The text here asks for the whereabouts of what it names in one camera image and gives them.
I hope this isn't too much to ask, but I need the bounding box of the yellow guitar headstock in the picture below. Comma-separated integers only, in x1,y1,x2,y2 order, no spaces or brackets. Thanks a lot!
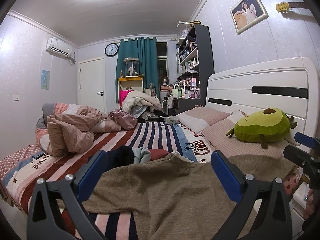
275,1,307,14

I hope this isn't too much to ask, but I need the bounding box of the far pink white pillow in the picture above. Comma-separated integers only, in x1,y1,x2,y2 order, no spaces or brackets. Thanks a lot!
176,107,230,134

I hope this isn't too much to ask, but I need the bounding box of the beige clothes pile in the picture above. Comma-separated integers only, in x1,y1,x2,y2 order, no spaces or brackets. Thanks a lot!
121,90,162,118

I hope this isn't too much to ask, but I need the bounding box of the yellow cabinet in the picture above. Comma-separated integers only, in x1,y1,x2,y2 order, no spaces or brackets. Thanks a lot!
118,76,143,100

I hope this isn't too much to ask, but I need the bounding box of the white air conditioner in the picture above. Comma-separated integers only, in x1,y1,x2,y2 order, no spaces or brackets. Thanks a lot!
46,37,73,58

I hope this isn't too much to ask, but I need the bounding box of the blue wall poster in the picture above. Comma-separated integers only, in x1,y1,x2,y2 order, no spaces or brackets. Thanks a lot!
41,70,50,90

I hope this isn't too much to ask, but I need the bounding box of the dark red folded garment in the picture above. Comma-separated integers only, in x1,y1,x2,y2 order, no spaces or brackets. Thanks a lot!
149,149,169,161

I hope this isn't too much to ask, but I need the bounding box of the white wall switch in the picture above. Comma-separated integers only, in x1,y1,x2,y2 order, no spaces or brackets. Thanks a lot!
12,95,20,101

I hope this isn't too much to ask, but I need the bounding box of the framed wall photo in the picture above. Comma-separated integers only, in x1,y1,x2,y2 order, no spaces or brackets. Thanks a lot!
229,0,268,35

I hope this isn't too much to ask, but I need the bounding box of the green avocado plush toy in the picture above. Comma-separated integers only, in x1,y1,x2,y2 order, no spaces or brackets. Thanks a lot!
226,108,297,150

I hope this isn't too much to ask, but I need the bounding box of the shiny pink bag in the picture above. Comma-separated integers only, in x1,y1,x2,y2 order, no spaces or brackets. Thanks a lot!
108,109,138,131

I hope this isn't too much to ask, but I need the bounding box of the glass display case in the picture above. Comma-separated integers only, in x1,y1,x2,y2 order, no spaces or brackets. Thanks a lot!
123,57,139,77

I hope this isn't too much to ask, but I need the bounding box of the dark cluttered desk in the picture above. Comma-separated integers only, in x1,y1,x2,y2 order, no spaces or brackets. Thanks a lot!
167,77,205,115

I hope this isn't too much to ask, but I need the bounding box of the teal curtain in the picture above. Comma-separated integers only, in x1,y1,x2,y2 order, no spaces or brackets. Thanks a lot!
115,37,159,103

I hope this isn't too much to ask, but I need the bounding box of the person's right hand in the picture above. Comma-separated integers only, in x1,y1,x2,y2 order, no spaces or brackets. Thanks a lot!
303,189,319,220

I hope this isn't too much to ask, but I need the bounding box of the round black wall clock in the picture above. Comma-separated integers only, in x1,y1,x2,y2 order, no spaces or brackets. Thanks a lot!
104,43,119,57

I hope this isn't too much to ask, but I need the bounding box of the brown fuzzy sweater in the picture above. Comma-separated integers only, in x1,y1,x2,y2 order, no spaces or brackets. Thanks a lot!
57,151,299,240

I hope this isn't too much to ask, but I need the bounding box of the white door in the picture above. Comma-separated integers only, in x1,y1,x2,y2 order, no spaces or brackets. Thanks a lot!
78,57,107,113

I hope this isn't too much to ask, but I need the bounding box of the white bed headboard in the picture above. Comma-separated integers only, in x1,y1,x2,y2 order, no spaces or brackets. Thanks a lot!
206,57,319,153

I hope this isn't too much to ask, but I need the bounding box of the grey-blue folded garment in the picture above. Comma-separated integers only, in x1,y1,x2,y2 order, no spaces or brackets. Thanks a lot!
132,147,151,164

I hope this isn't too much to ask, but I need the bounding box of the pink striped crumpled duvet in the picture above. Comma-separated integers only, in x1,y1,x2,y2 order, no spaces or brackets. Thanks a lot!
35,103,121,157

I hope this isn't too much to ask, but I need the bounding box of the dark bookshelf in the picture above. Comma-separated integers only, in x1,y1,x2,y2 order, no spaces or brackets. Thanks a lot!
177,24,214,104

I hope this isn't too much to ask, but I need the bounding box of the magenta pink box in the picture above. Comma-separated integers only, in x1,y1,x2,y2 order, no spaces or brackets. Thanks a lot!
119,89,133,108

